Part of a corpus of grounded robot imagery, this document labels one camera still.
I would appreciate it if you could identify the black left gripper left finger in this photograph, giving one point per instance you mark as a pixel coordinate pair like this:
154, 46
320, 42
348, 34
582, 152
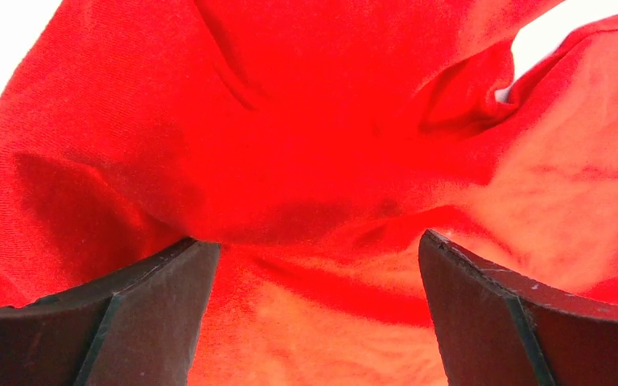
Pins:
137, 326

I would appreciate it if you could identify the red t shirt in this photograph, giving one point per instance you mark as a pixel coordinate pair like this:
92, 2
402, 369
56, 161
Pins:
315, 141

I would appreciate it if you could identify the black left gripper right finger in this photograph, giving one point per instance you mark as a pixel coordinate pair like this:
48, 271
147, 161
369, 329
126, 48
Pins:
495, 326

